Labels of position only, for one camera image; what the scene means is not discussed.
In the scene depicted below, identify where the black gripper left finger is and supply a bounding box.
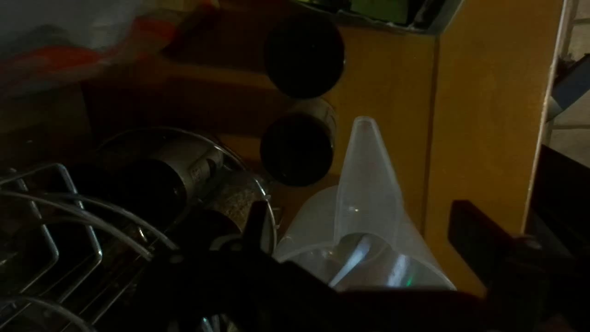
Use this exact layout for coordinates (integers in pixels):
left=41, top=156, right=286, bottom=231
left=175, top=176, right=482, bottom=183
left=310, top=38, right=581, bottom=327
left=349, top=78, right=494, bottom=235
left=242, top=202, right=277, bottom=255

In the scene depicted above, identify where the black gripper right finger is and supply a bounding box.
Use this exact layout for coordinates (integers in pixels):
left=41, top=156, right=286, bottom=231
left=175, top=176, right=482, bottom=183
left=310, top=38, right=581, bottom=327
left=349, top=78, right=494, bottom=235
left=448, top=202, right=542, bottom=290

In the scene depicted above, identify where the spice jar in rack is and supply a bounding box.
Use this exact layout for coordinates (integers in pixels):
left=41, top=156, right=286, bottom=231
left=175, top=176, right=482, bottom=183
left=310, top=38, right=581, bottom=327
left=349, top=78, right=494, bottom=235
left=91, top=136, right=227, bottom=230

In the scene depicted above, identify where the spice jar dark lid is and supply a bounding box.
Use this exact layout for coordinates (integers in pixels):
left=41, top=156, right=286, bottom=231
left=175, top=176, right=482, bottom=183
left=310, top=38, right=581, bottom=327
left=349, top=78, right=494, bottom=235
left=264, top=14, right=345, bottom=100
left=260, top=99, right=338, bottom=187

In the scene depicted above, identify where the front spice jar dark lid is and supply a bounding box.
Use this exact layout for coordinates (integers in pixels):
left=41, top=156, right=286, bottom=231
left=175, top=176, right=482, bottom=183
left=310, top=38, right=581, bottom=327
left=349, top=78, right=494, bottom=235
left=264, top=14, right=345, bottom=100

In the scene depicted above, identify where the white plastic bag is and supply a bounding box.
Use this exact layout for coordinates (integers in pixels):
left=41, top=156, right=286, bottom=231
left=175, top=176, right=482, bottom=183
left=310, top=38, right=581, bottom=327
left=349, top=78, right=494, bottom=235
left=0, top=0, right=205, bottom=100

